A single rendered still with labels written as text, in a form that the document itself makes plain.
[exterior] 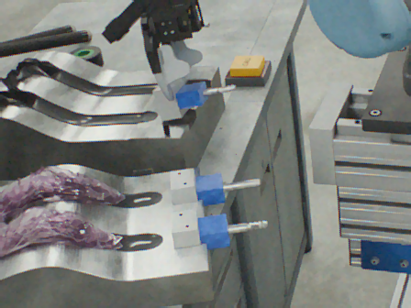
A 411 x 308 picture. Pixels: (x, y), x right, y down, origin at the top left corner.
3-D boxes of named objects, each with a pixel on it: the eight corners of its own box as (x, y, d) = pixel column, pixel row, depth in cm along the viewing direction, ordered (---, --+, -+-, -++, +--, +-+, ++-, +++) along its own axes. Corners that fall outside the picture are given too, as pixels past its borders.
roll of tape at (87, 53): (92, 56, 191) (89, 42, 189) (110, 64, 185) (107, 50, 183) (63, 70, 187) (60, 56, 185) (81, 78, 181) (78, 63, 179)
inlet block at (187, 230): (267, 228, 120) (263, 198, 117) (271, 249, 116) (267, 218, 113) (177, 242, 120) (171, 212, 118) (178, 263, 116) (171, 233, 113)
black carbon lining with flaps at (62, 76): (180, 91, 153) (172, 44, 148) (154, 136, 140) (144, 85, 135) (16, 95, 163) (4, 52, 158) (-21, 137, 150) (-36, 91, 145)
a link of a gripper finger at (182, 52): (208, 84, 139) (191, 38, 134) (175, 90, 141) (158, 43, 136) (212, 74, 141) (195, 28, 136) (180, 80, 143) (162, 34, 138)
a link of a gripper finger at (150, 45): (158, 73, 131) (148, 19, 130) (149, 75, 131) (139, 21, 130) (169, 71, 135) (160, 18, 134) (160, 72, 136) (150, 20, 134)
